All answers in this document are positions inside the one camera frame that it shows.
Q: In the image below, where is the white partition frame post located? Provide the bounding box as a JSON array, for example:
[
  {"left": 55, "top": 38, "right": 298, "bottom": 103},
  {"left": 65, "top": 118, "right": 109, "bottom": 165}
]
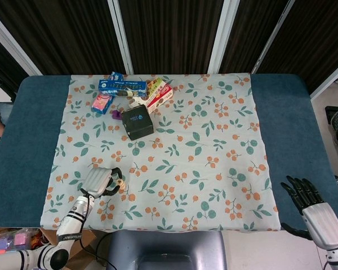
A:
[
  {"left": 309, "top": 53, "right": 338, "bottom": 101},
  {"left": 106, "top": 0, "right": 135, "bottom": 74},
  {"left": 250, "top": 0, "right": 296, "bottom": 74},
  {"left": 0, "top": 7, "right": 43, "bottom": 77},
  {"left": 207, "top": 0, "right": 241, "bottom": 74}
]

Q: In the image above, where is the long blue Oreo box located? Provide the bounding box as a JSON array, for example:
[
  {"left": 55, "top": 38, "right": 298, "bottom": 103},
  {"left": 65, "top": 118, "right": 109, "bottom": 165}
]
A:
[{"left": 97, "top": 79, "right": 149, "bottom": 98}]

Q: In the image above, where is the colourful wire bundle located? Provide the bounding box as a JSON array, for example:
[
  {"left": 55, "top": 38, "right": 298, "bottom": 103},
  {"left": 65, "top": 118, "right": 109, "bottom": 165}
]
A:
[{"left": 30, "top": 228, "right": 53, "bottom": 248}]

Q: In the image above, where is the teal velvet table cover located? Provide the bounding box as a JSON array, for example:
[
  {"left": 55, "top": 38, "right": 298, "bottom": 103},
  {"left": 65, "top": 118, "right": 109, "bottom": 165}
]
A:
[{"left": 0, "top": 73, "right": 338, "bottom": 229}]

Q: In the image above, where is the colourful foam block puzzle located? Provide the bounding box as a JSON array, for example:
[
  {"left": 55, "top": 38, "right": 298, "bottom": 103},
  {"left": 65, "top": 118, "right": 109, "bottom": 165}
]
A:
[{"left": 0, "top": 232, "right": 32, "bottom": 255}]

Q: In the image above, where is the dark corrugated partition panel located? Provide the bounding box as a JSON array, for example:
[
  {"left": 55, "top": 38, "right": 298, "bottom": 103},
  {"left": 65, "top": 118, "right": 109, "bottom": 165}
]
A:
[
  {"left": 219, "top": 0, "right": 285, "bottom": 74},
  {"left": 119, "top": 0, "right": 225, "bottom": 74},
  {"left": 0, "top": 0, "right": 130, "bottom": 76},
  {"left": 256, "top": 0, "right": 338, "bottom": 95},
  {"left": 0, "top": 30, "right": 32, "bottom": 96}
]

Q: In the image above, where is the black cube box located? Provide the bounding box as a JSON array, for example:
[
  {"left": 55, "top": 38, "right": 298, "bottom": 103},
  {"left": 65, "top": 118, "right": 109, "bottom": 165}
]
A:
[{"left": 121, "top": 105, "right": 155, "bottom": 141}]

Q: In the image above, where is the small pink blue Oreo box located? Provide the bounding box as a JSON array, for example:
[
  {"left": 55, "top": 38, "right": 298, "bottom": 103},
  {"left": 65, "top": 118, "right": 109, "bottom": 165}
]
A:
[{"left": 91, "top": 94, "right": 115, "bottom": 115}]

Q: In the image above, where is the black floor cable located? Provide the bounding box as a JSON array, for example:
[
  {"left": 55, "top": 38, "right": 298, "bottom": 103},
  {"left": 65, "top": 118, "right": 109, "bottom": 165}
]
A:
[{"left": 78, "top": 232, "right": 116, "bottom": 270}]

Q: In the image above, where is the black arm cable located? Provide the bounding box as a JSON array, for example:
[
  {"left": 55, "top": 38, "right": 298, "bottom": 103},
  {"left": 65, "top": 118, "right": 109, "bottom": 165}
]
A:
[{"left": 79, "top": 188, "right": 91, "bottom": 226}]

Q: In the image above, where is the red white cookie box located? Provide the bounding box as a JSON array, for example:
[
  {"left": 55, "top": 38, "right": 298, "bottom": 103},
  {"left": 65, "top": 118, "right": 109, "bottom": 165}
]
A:
[{"left": 145, "top": 77, "right": 174, "bottom": 114}]

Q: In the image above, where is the floral fruit print tablecloth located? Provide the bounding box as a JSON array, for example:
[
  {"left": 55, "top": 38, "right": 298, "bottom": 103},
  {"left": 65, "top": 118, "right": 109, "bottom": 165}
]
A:
[{"left": 40, "top": 73, "right": 281, "bottom": 232}]

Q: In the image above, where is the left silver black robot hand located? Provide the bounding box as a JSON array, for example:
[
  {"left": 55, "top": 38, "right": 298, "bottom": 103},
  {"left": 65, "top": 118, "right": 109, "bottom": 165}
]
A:
[{"left": 81, "top": 167, "right": 123, "bottom": 198}]

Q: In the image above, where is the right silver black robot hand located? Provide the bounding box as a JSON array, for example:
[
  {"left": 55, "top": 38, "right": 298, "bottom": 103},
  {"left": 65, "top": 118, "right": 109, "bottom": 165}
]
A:
[{"left": 280, "top": 175, "right": 338, "bottom": 250}]

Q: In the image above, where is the brown cardboard box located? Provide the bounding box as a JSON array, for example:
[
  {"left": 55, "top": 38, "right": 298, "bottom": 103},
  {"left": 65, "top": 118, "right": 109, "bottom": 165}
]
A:
[{"left": 0, "top": 227, "right": 98, "bottom": 265}]

